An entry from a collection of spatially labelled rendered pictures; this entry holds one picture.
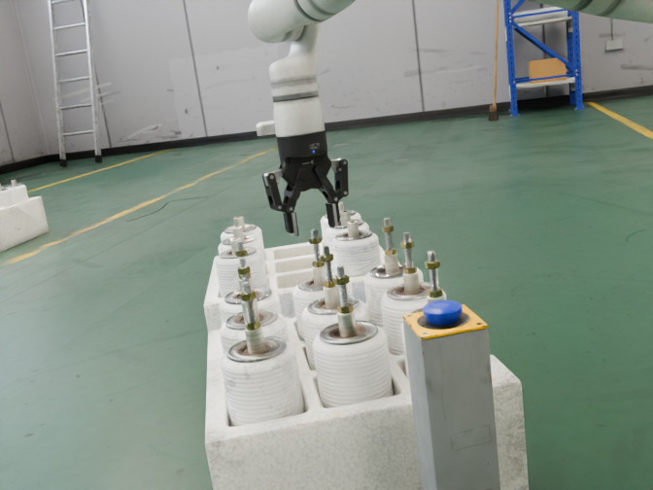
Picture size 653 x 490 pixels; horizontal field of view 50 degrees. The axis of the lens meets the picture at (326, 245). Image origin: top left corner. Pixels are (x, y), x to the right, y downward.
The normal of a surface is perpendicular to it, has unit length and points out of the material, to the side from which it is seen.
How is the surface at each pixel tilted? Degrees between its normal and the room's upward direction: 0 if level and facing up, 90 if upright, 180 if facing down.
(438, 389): 90
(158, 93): 90
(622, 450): 0
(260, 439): 90
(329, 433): 90
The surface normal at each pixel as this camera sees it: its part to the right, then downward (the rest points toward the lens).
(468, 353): 0.15, 0.22
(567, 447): -0.13, -0.96
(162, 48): -0.23, 0.26
